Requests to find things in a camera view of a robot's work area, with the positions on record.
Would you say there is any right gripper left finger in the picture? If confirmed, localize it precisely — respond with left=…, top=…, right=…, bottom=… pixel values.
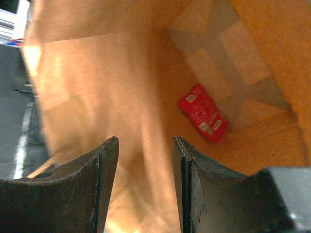
left=0, top=137, right=119, bottom=233

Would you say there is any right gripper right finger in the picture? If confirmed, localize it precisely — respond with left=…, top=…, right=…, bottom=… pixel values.
left=173, top=136, right=304, bottom=233

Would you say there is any red snack packet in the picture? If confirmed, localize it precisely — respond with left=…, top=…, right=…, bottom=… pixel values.
left=178, top=84, right=228, bottom=143

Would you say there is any brown paper bag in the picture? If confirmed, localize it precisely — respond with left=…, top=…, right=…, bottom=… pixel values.
left=23, top=0, right=311, bottom=233

